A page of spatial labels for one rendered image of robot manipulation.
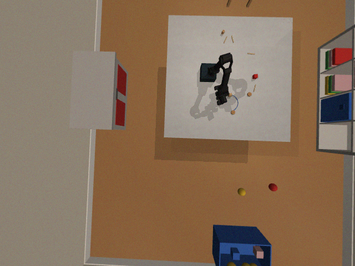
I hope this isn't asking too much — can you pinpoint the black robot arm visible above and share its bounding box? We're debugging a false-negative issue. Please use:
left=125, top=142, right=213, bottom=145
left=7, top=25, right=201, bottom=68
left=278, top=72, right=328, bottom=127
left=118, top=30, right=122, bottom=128
left=207, top=53, right=233, bottom=104

